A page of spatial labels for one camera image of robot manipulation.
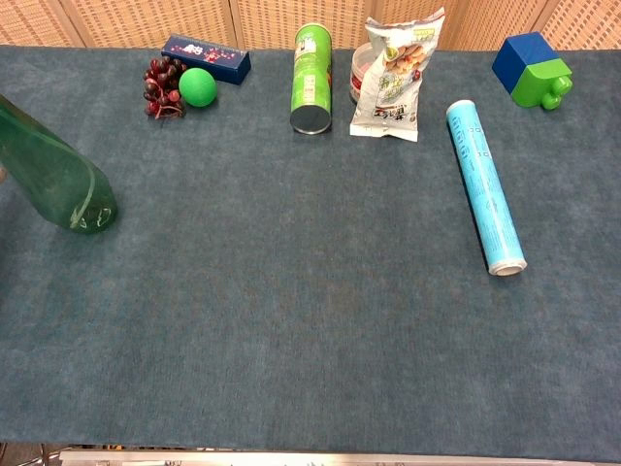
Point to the green spray bottle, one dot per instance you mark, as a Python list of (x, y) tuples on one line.
[(58, 179)]

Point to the dark red grape bunch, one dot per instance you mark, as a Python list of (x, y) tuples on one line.
[(162, 85)]

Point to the woven wicker screen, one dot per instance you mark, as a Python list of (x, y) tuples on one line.
[(145, 22)]

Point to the green ball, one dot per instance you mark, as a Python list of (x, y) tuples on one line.
[(197, 87)]

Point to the dark blue printed box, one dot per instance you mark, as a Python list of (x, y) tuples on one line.
[(208, 56)]

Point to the green chips can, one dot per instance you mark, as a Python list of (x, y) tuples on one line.
[(311, 73)]

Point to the blue felt table cloth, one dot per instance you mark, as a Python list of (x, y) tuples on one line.
[(310, 315)]

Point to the clear plastic jar red label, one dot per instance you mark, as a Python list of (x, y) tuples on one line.
[(361, 73)]

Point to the white snack bag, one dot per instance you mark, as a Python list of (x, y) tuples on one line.
[(393, 87)]

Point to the light blue paper roll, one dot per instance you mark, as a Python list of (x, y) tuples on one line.
[(482, 184)]

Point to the blue toy block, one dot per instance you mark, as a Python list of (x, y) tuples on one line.
[(521, 56)]

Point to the green toy block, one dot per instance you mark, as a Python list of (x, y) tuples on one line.
[(541, 82)]

